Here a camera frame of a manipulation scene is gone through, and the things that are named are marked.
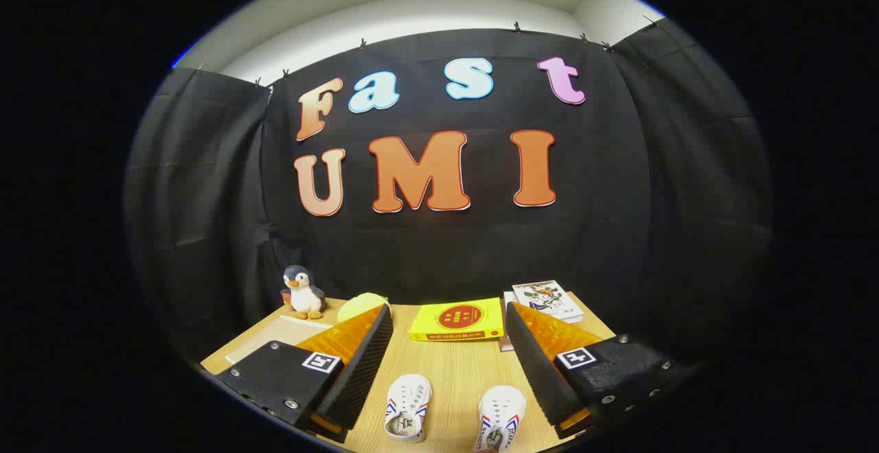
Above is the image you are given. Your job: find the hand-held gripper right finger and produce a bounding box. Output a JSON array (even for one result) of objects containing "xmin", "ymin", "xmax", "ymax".
[{"xmin": 505, "ymin": 302, "xmax": 694, "ymax": 439}]

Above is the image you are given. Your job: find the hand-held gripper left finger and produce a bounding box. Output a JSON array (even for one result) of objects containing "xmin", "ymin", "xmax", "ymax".
[{"xmin": 214, "ymin": 303, "xmax": 394, "ymax": 440}]

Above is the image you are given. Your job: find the white canvas shoe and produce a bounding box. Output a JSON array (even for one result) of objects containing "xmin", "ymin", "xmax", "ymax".
[
  {"xmin": 474, "ymin": 385, "xmax": 527, "ymax": 452},
  {"xmin": 384, "ymin": 373, "xmax": 433, "ymax": 443}
]

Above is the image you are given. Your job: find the beige fabric storage box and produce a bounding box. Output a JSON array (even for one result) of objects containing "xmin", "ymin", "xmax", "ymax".
[{"xmin": 223, "ymin": 314, "xmax": 339, "ymax": 366}]

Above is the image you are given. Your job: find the yellow round plush bread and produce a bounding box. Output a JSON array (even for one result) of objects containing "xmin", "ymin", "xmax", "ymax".
[{"xmin": 336, "ymin": 292, "xmax": 389, "ymax": 323}]

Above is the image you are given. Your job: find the white illustrated cover book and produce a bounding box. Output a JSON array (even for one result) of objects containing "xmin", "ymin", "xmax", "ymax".
[{"xmin": 512, "ymin": 280, "xmax": 584, "ymax": 323}]

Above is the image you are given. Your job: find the yellow book with red label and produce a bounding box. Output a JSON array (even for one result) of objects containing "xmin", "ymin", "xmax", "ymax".
[{"xmin": 409, "ymin": 297, "xmax": 505, "ymax": 342}]

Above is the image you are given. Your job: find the penguin plush toy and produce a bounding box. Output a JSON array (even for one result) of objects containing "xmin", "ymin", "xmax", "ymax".
[{"xmin": 282, "ymin": 265, "xmax": 326, "ymax": 321}]

